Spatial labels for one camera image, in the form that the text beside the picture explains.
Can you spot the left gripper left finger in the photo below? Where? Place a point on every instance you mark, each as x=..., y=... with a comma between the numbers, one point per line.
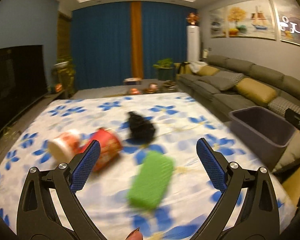
x=85, y=166

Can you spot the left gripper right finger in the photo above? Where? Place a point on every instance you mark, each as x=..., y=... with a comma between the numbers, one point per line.
x=214, y=163

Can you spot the white red paper cup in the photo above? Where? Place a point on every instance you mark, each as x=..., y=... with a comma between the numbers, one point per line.
x=65, y=145

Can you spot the green foam net sleeve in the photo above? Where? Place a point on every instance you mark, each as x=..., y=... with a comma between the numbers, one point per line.
x=151, y=183

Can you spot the black plastic bag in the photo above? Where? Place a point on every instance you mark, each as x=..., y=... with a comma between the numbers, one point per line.
x=141, y=129

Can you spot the grey plastic trash bin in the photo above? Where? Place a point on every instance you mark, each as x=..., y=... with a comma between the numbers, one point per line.
x=265, y=133

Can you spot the operator thumb tip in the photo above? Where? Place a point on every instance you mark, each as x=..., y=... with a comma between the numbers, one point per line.
x=135, y=235

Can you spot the beige near cushion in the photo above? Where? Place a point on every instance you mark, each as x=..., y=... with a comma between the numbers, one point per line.
x=291, y=157

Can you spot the near patterned cushion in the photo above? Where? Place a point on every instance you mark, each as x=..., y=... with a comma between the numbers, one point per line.
x=279, y=106

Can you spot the mustard cushion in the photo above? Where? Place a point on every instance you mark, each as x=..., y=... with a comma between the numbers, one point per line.
x=257, y=92
x=207, y=71

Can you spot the floral blue white tablecloth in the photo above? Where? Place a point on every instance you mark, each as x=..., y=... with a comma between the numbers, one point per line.
x=179, y=122

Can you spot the grey sectional sofa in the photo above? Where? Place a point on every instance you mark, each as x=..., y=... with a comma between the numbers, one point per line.
x=222, y=103

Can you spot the black white patterned cushion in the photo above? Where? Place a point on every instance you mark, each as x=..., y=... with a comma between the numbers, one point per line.
x=236, y=78

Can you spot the grey cushion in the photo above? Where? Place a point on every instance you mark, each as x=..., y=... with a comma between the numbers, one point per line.
x=219, y=83

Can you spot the orange glowing speaker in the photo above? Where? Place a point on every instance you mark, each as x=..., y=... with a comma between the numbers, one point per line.
x=57, y=88

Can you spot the dark tv cabinet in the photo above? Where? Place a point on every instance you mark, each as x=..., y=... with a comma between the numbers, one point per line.
x=11, y=132

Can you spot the right framed painting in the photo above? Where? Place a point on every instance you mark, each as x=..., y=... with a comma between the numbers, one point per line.
x=288, y=20

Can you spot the far mustard cushion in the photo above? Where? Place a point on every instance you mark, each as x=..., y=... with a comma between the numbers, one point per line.
x=207, y=71

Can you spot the plant on left stand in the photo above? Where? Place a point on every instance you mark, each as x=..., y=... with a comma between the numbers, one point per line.
x=64, y=71

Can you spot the box on coffee table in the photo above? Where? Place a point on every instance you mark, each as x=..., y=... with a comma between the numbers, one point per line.
x=132, y=81

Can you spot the dark coffee table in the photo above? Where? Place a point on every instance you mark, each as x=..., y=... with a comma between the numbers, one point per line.
x=153, y=86

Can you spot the white cloth on sofa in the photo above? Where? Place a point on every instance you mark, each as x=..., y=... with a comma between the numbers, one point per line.
x=195, y=66

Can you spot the potted green plant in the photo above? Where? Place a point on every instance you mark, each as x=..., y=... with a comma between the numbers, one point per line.
x=165, y=69

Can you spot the sailboat tree painting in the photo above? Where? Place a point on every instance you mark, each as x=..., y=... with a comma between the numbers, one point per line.
x=252, y=19

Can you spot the black flat television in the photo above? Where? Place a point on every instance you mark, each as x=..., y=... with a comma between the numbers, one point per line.
x=22, y=80

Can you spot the small landscape painting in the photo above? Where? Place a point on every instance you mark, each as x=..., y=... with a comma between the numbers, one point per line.
x=217, y=22

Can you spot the white standing air conditioner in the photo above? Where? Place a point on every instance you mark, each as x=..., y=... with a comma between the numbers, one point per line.
x=193, y=43

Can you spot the blue window curtains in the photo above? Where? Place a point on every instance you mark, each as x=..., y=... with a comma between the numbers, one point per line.
x=101, y=43

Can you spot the red flower decoration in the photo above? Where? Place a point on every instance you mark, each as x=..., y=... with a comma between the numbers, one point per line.
x=193, y=19

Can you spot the orange curtain strip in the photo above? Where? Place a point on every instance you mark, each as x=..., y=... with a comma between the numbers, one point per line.
x=136, y=39

